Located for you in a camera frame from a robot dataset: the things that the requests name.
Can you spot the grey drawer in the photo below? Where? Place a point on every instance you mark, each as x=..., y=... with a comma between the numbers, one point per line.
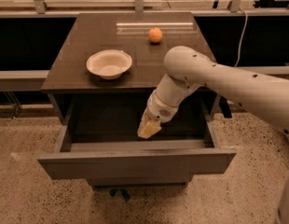
x=99, y=141
x=121, y=183

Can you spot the blue tape cross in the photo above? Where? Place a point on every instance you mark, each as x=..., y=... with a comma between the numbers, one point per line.
x=123, y=192

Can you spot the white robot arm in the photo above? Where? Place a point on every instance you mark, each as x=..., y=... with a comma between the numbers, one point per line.
x=186, y=70

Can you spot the white bowl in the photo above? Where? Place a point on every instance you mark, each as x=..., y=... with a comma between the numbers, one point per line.
x=109, y=64

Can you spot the orange fruit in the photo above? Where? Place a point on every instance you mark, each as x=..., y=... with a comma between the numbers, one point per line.
x=155, y=35

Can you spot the dark grey drawer cabinet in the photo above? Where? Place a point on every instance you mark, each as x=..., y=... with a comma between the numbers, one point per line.
x=92, y=33

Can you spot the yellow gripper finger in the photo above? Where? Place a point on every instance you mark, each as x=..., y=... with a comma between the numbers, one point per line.
x=148, y=128
x=145, y=121

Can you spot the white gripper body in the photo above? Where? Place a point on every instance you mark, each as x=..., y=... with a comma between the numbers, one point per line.
x=158, y=110

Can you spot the grey top drawer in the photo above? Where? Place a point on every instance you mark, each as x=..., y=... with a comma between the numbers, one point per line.
x=99, y=141

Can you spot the grey bottom drawer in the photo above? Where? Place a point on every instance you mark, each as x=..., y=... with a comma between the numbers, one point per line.
x=121, y=183

